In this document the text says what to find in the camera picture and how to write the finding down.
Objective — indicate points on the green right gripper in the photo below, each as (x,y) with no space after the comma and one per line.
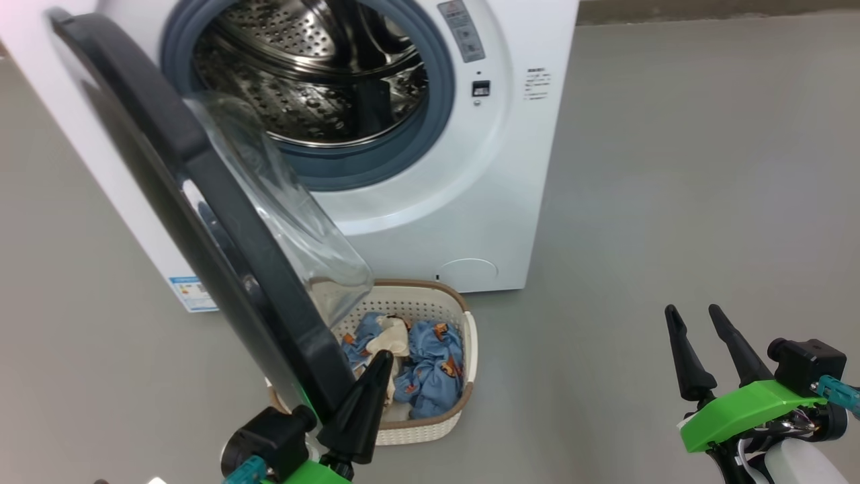
(739,413)

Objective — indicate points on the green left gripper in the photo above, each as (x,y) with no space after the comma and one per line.
(312,474)

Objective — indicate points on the cream and orange garment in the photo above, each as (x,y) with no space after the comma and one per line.
(393,339)

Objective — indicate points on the blue patterned garment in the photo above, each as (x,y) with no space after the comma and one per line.
(433,370)

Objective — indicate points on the dark round glass washer door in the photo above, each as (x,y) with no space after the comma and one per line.
(154,114)

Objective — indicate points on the white front-load washing machine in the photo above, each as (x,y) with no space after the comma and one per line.
(470,188)

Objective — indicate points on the stainless steel washing machine drum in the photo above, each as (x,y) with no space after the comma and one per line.
(295,74)

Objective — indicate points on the black door latch socket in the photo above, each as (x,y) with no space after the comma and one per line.
(481,88)

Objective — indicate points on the cream perforated laundry basket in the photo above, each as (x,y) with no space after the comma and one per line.
(430,302)

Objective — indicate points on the round white filter cover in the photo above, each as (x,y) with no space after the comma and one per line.
(467,274)

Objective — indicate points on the blue energy label sticker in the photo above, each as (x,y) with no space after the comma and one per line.
(191,296)

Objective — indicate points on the small black text sticker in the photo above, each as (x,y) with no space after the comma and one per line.
(537,84)

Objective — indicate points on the grey warning label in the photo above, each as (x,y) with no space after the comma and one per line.
(462,30)

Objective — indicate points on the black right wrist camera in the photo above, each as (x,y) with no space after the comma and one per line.
(806,363)

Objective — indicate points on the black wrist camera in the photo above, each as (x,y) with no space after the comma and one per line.
(806,363)
(269,437)

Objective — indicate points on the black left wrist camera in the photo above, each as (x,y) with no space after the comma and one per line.
(269,437)

